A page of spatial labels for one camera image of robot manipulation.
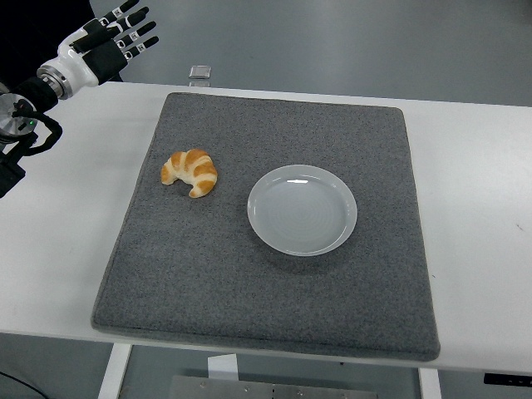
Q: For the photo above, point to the golden brown croissant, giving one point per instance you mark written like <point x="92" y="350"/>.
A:
<point x="194" y="170"/>

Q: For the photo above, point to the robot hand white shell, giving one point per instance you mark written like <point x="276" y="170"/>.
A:
<point x="77" y="62"/>

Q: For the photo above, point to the white table leg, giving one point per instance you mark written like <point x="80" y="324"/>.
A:
<point x="430" y="384"/>
<point x="112" y="374"/>

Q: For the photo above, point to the black table control panel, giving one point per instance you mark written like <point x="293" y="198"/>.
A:
<point x="507" y="379"/>

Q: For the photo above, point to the grey metal plate with screws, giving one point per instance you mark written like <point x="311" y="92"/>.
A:
<point x="270" y="390"/>

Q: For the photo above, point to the grey felt mat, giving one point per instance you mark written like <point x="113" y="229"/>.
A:
<point x="257" y="291"/>

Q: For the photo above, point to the round pale grey plate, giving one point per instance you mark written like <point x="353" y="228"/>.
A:
<point x="302" y="212"/>

